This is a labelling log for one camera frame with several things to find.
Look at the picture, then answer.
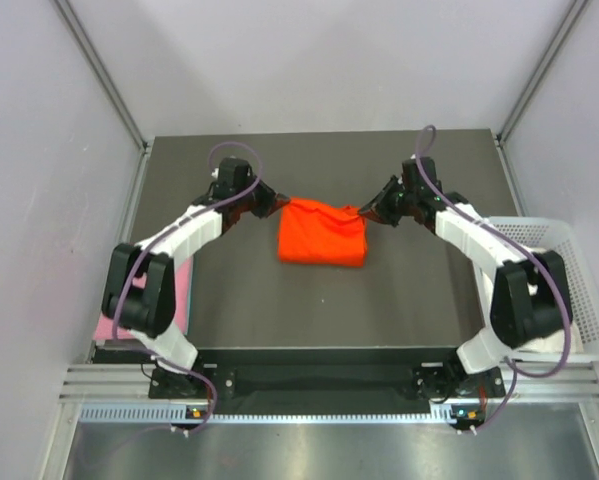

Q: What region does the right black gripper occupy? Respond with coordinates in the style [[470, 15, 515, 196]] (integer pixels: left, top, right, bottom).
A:
[[359, 175, 419, 228]]

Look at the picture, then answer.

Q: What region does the orange t-shirt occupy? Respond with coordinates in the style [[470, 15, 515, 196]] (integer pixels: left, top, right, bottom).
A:
[[277, 197, 368, 268]]

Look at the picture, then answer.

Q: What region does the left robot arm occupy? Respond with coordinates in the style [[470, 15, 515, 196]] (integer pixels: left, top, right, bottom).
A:
[[101, 157, 290, 397]]

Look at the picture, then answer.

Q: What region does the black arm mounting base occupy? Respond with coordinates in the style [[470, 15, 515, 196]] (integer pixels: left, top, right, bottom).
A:
[[89, 345, 505, 403]]

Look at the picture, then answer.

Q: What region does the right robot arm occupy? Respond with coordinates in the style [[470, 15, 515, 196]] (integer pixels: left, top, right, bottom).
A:
[[359, 157, 572, 396]]

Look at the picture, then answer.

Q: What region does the folded light blue t-shirt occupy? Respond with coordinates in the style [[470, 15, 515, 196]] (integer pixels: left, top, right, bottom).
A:
[[186, 257, 195, 334]]

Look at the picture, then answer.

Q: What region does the folded pink t-shirt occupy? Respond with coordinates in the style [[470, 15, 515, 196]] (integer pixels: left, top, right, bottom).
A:
[[93, 258, 194, 342]]

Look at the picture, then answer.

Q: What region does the white t-shirt in basket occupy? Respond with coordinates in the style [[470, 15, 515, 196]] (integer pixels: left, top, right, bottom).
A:
[[488, 250, 573, 352]]

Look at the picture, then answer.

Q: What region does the white plastic basket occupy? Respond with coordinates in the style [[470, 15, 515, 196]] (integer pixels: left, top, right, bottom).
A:
[[473, 216, 599, 364]]

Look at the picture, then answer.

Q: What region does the slotted cable duct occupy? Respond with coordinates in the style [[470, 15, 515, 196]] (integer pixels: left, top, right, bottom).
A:
[[79, 403, 478, 425]]

